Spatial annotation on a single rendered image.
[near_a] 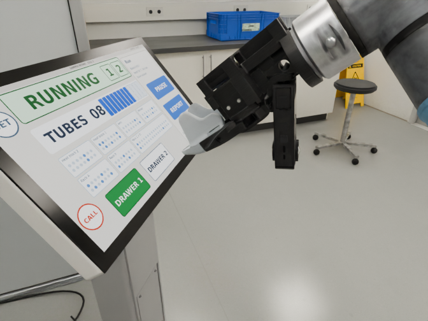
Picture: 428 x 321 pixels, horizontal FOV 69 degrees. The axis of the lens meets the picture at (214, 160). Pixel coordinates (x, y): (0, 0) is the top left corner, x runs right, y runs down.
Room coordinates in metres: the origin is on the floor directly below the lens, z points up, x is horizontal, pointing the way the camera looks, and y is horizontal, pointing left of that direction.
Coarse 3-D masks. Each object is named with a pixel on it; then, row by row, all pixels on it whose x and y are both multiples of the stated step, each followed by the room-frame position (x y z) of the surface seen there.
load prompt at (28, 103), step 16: (96, 64) 0.63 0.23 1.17; (112, 64) 0.67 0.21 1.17; (48, 80) 0.51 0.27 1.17; (64, 80) 0.53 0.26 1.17; (80, 80) 0.56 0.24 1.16; (96, 80) 0.59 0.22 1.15; (112, 80) 0.63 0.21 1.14; (0, 96) 0.42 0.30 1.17; (16, 96) 0.44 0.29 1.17; (32, 96) 0.46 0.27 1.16; (48, 96) 0.48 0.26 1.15; (64, 96) 0.50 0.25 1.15; (80, 96) 0.53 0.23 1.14; (16, 112) 0.41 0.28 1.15; (32, 112) 0.43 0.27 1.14; (48, 112) 0.45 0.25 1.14
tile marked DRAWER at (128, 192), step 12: (132, 168) 0.48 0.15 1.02; (120, 180) 0.44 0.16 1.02; (132, 180) 0.46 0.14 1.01; (144, 180) 0.47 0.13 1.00; (108, 192) 0.40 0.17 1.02; (120, 192) 0.42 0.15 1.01; (132, 192) 0.44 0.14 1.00; (144, 192) 0.45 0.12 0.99; (120, 204) 0.40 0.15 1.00; (132, 204) 0.42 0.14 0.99
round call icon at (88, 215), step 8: (88, 200) 0.37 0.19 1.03; (80, 208) 0.35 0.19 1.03; (88, 208) 0.36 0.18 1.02; (96, 208) 0.37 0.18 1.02; (72, 216) 0.34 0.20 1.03; (80, 216) 0.34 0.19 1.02; (88, 216) 0.35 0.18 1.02; (96, 216) 0.36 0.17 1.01; (104, 216) 0.37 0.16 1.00; (80, 224) 0.33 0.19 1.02; (88, 224) 0.34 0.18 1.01; (96, 224) 0.35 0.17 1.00; (88, 232) 0.33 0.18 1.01
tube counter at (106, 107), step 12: (132, 84) 0.67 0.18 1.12; (108, 96) 0.58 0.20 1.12; (120, 96) 0.61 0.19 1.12; (132, 96) 0.64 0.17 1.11; (144, 96) 0.67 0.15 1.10; (84, 108) 0.51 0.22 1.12; (96, 108) 0.53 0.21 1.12; (108, 108) 0.56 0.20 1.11; (120, 108) 0.58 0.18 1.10; (96, 120) 0.51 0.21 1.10
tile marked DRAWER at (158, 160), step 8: (160, 144) 0.58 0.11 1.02; (152, 152) 0.55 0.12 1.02; (160, 152) 0.56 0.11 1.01; (168, 152) 0.58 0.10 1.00; (144, 160) 0.51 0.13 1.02; (152, 160) 0.53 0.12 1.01; (160, 160) 0.55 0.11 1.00; (168, 160) 0.56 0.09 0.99; (144, 168) 0.50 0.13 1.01; (152, 168) 0.51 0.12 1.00; (160, 168) 0.53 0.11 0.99; (152, 176) 0.50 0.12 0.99
